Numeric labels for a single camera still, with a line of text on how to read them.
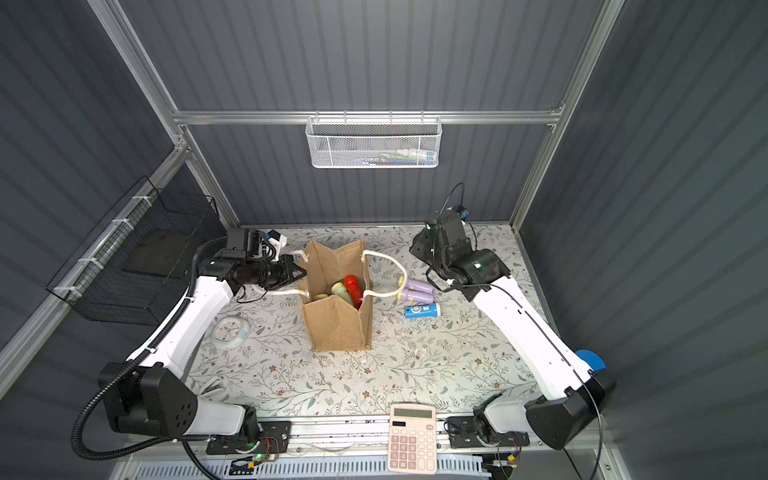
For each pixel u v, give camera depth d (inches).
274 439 28.4
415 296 38.3
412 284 38.9
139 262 29.2
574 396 15.0
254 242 25.8
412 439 28.4
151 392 16.3
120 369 15.5
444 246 20.1
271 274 26.9
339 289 36.8
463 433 28.8
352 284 36.8
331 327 32.5
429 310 36.8
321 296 35.0
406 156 36.1
